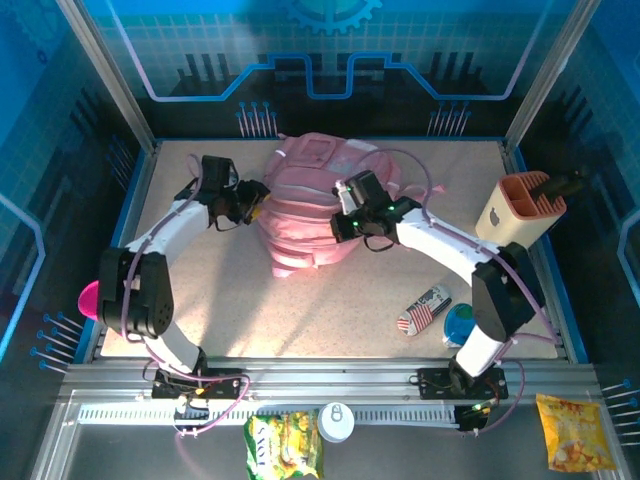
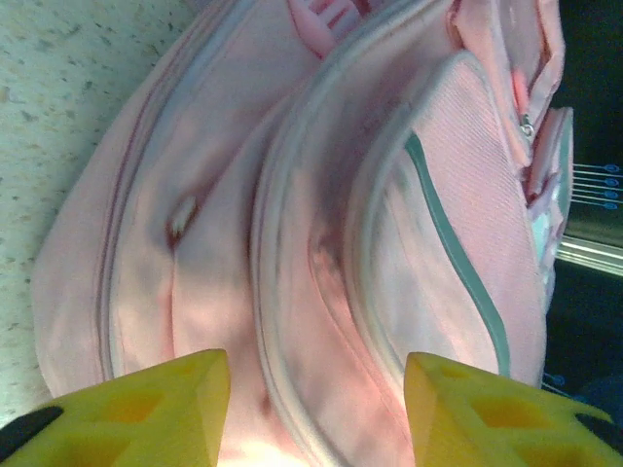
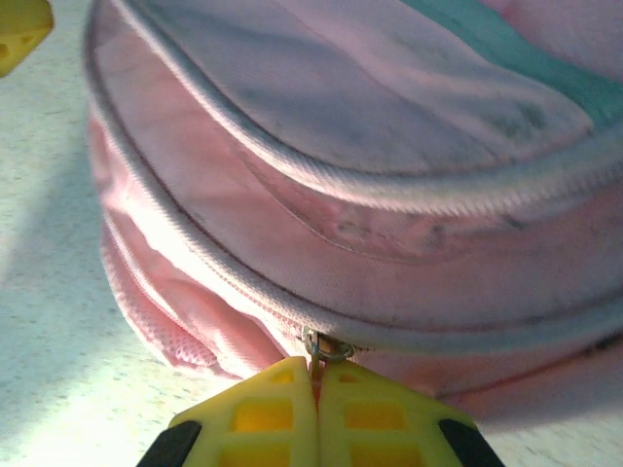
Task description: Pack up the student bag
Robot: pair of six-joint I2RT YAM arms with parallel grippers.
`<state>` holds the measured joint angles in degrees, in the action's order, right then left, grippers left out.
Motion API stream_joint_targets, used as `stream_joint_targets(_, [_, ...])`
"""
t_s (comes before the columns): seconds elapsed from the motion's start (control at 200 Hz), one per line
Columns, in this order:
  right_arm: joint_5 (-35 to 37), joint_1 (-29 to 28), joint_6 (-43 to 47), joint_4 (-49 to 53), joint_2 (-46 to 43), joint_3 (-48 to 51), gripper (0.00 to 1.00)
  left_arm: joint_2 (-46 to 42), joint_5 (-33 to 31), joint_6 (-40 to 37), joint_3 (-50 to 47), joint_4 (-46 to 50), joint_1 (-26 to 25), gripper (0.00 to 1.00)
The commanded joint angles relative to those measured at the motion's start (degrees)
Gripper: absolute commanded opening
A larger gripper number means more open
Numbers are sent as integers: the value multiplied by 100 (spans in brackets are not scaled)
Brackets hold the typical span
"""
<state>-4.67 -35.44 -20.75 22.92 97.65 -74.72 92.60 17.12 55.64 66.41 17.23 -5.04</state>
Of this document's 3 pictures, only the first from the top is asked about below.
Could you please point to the pink student backpack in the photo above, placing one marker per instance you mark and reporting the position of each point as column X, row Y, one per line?
column 300, row 225

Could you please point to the green snack bag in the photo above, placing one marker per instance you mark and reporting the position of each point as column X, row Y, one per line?
column 280, row 445

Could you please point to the yellow snack bag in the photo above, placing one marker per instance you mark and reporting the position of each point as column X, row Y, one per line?
column 572, row 435

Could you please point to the flag print pencil case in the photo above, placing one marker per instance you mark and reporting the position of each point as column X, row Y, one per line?
column 425, row 312

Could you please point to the blue green globe pouch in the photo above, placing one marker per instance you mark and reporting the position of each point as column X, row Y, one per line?
column 457, row 325

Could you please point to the beige orange-top pen holder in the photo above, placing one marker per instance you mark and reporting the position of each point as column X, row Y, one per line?
column 520, row 215

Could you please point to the magenta plastic cup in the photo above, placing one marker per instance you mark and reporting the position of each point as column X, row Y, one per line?
column 87, row 302

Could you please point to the black tool in holder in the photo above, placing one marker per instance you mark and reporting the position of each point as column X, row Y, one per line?
column 565, row 185

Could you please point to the black controller board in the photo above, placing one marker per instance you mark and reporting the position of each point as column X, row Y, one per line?
column 472, row 417

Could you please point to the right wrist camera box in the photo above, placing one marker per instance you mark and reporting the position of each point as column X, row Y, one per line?
column 365, row 185

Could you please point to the aluminium rail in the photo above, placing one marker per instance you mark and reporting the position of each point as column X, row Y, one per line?
column 325, row 375

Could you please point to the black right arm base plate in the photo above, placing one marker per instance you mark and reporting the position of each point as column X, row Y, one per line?
column 435, row 385

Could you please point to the aluminium frame post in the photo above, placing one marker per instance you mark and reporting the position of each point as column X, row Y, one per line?
column 110, row 75
column 547, row 75

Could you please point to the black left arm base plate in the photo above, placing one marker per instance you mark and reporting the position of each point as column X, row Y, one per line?
column 225, row 385

